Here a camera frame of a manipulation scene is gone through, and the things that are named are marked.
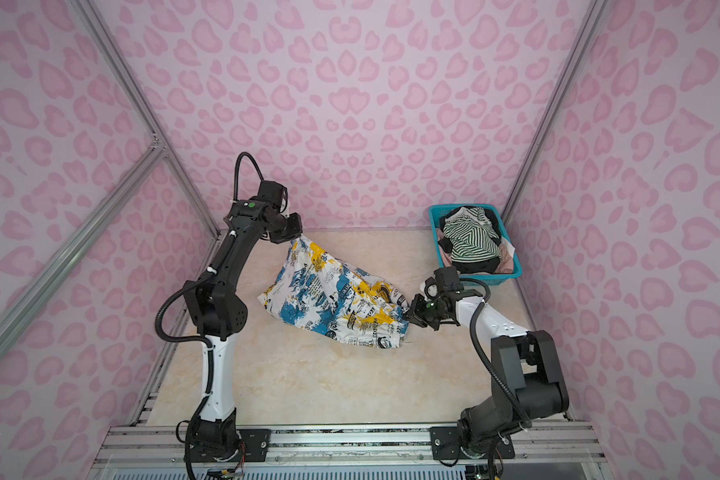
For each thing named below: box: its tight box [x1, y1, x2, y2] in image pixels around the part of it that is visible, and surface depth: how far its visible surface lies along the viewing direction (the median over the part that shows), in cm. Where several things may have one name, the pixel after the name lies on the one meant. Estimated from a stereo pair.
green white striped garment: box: [443, 206, 502, 263], surface depth 100 cm
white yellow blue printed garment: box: [258, 235, 410, 349], surface depth 92 cm
